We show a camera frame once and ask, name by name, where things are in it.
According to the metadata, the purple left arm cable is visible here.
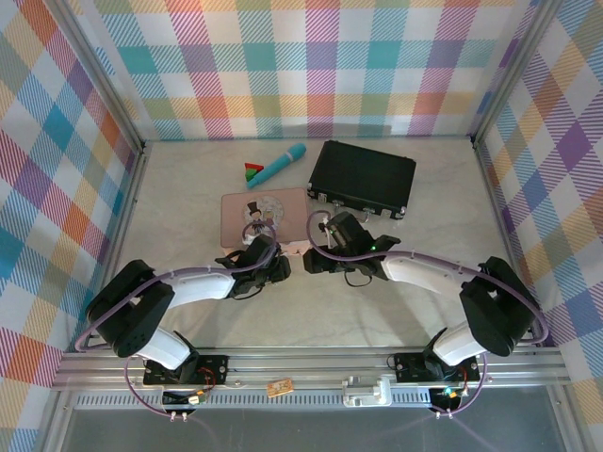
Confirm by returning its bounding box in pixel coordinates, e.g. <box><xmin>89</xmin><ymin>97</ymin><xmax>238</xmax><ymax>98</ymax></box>
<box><xmin>74</xmin><ymin>220</ymin><xmax>279</xmax><ymax>418</ymax></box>

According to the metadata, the wide aluminium frame rail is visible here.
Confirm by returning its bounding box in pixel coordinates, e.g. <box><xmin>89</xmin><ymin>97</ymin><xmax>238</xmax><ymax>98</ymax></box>
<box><xmin>50</xmin><ymin>347</ymin><xmax>569</xmax><ymax>392</ymax></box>

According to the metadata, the black connector board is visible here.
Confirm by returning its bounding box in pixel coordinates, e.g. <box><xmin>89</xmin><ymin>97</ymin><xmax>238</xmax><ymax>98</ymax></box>
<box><xmin>161</xmin><ymin>388</ymin><xmax>209</xmax><ymax>409</ymax></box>
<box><xmin>429</xmin><ymin>385</ymin><xmax>467</xmax><ymax>412</ymax></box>

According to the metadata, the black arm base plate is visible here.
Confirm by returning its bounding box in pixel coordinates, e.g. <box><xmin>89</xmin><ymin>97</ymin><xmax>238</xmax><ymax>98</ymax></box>
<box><xmin>142</xmin><ymin>353</ymin><xmax>231</xmax><ymax>388</ymax></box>
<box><xmin>393</xmin><ymin>351</ymin><xmax>481</xmax><ymax>383</ymax></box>

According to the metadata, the white plastic bracket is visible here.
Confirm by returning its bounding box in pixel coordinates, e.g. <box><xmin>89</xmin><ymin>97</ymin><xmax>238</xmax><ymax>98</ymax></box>
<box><xmin>341</xmin><ymin>375</ymin><xmax>392</xmax><ymax>408</ymax></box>

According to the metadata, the pink tin box cartoon print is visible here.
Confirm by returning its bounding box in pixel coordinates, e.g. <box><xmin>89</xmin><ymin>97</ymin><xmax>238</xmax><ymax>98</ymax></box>
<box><xmin>220</xmin><ymin>186</ymin><xmax>308</xmax><ymax>258</ymax></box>

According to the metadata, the black carrying case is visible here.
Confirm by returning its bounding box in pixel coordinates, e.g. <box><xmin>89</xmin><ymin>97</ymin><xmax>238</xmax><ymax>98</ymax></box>
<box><xmin>305</xmin><ymin>139</ymin><xmax>418</xmax><ymax>222</ymax></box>

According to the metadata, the perforated metal strip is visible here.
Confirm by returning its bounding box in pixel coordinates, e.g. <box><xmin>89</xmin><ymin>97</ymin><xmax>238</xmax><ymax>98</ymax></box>
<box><xmin>70</xmin><ymin>393</ymin><xmax>562</xmax><ymax>412</ymax></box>

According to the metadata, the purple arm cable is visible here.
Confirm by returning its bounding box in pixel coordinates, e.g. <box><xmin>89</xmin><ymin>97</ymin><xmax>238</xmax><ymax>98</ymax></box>
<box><xmin>305</xmin><ymin>210</ymin><xmax>550</xmax><ymax>419</ymax></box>
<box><xmin>74</xmin><ymin>220</ymin><xmax>279</xmax><ymax>418</ymax></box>

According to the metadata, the aluminium side rail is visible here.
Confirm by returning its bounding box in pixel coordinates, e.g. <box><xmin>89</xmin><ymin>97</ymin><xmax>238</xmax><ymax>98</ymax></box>
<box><xmin>470</xmin><ymin>138</ymin><xmax>547</xmax><ymax>352</ymax></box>
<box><xmin>77</xmin><ymin>140</ymin><xmax>152</xmax><ymax>354</ymax></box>

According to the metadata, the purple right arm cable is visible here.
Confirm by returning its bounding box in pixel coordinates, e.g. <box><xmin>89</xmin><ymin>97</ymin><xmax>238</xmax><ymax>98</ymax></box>
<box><xmin>305</xmin><ymin>210</ymin><xmax>550</xmax><ymax>419</ymax></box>

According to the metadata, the teal cylindrical tube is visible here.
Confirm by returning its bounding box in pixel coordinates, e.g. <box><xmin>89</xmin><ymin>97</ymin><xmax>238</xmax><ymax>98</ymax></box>
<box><xmin>245</xmin><ymin>143</ymin><xmax>307</xmax><ymax>189</ymax></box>

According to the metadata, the thin black cable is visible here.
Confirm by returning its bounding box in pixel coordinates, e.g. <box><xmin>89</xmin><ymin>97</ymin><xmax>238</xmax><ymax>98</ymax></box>
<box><xmin>343</xmin><ymin>270</ymin><xmax>378</xmax><ymax>288</ymax></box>

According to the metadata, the plaid fabric backdrop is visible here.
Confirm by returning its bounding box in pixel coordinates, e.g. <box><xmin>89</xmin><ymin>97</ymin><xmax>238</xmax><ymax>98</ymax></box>
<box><xmin>65</xmin><ymin>0</ymin><xmax>550</xmax><ymax>141</ymax></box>
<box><xmin>478</xmin><ymin>0</ymin><xmax>603</xmax><ymax>452</ymax></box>
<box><xmin>0</xmin><ymin>0</ymin><xmax>140</xmax><ymax>452</ymax></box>

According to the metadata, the aluminium corner post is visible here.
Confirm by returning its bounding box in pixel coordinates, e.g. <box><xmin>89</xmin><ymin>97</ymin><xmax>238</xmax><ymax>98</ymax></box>
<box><xmin>468</xmin><ymin>0</ymin><xmax>566</xmax><ymax>150</ymax></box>
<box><xmin>49</xmin><ymin>0</ymin><xmax>151</xmax><ymax>154</ymax></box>

